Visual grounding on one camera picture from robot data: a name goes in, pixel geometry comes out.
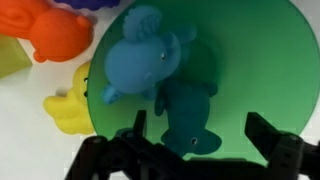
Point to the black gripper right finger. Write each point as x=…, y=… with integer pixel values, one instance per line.
x=286, y=150

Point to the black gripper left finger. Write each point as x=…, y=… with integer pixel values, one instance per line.
x=110, y=156

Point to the dark blue rubber animal toy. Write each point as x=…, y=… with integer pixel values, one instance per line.
x=186, y=113

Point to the yellow rubber duck toy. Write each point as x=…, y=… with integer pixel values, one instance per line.
x=71, y=113

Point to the green plastic bowl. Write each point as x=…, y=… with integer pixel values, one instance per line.
x=260, y=66

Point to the light blue rubber elephant toy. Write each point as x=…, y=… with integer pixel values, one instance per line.
x=140, y=63

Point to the orange rubber animal toy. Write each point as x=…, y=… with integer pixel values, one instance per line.
x=53, y=33

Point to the yellow-green soft cube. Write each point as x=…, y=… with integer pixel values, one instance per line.
x=11, y=56

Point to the purple spiky ball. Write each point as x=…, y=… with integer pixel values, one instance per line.
x=86, y=3

